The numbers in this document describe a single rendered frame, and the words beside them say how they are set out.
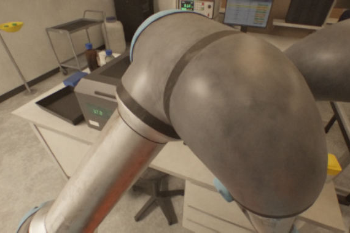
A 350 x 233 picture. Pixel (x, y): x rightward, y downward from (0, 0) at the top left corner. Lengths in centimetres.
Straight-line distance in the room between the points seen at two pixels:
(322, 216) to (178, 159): 61
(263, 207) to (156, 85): 14
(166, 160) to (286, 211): 77
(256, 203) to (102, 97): 84
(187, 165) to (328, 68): 72
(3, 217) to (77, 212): 195
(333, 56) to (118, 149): 29
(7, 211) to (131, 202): 106
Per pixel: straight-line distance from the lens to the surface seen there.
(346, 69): 31
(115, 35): 462
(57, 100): 152
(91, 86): 99
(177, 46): 18
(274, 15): 298
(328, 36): 33
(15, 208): 226
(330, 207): 102
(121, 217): 182
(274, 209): 19
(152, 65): 20
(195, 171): 90
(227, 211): 113
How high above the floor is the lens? 164
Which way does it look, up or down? 39 degrees down
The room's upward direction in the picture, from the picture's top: straight up
